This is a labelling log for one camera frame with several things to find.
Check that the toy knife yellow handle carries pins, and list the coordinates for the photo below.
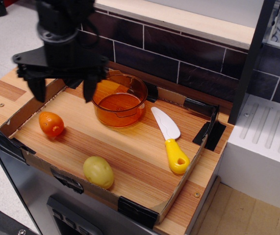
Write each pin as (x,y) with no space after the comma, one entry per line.
(177,159)

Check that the grey oven front panel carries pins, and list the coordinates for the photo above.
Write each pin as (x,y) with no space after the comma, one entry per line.
(71,219)

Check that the dark vertical post right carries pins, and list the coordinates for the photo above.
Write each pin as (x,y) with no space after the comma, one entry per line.
(257,41)

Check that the cardboard fence with black tape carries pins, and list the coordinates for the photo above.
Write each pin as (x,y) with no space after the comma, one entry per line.
(145,190)

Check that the white toy sink drainer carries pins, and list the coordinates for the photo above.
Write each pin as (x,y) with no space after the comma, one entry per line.
(251,159)

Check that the transparent orange plastic pot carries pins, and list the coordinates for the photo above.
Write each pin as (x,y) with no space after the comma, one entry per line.
(119,100)

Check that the yellow toy potato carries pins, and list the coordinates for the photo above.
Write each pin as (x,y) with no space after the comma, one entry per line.
(98,171)

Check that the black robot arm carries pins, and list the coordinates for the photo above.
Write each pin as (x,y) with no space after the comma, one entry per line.
(63,17)

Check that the orange toy carrot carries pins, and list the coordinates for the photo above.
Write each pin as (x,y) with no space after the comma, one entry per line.
(51,124)

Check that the light wooden shelf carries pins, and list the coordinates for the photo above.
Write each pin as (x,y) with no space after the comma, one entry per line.
(224,32)

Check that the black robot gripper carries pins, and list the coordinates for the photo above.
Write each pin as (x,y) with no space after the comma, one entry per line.
(63,56)

